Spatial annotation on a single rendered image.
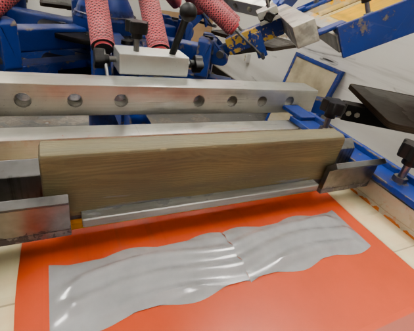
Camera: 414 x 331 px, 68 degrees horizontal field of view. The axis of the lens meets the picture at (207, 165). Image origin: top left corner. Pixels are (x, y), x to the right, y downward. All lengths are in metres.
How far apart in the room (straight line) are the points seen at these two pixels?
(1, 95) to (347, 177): 0.49
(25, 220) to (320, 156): 0.34
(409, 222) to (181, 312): 0.33
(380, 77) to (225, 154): 2.39
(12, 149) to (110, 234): 0.19
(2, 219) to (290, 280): 0.27
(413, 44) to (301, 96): 1.93
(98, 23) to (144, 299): 0.59
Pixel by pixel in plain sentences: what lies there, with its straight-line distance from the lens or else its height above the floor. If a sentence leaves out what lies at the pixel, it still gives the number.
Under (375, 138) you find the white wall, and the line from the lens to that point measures 2.67.
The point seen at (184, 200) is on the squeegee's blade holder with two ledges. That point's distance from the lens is 0.34.
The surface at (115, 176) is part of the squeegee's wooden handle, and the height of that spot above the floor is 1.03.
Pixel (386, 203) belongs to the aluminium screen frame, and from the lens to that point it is 0.51.
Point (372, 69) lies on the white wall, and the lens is 2.72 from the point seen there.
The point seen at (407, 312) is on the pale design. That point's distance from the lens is 0.39.
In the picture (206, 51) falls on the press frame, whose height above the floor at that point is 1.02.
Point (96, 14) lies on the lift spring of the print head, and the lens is 0.76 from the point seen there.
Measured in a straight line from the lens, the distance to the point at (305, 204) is 0.46.
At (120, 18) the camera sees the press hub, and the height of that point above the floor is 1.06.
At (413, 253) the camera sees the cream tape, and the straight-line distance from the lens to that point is 0.48.
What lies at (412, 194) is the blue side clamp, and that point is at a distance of 0.51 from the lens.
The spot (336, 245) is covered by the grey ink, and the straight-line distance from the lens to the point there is 0.41.
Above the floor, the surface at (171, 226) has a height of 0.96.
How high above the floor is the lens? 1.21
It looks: 31 degrees down
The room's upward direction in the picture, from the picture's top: 11 degrees clockwise
